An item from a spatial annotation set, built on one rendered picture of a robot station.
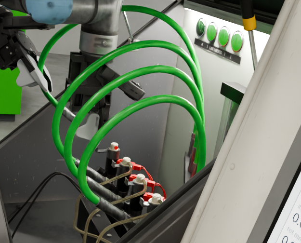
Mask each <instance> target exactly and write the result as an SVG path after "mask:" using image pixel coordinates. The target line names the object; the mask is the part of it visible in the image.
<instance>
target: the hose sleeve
mask: <svg viewBox="0 0 301 243"><path fill-rule="evenodd" d="M62 115H63V116H65V117H66V118H67V119H68V120H69V121H70V122H72V121H73V119H74V117H75V115H74V114H73V113H72V112H71V111H69V110H68V109H67V108H66V107H65V108H64V110H63V112H62Z"/></svg>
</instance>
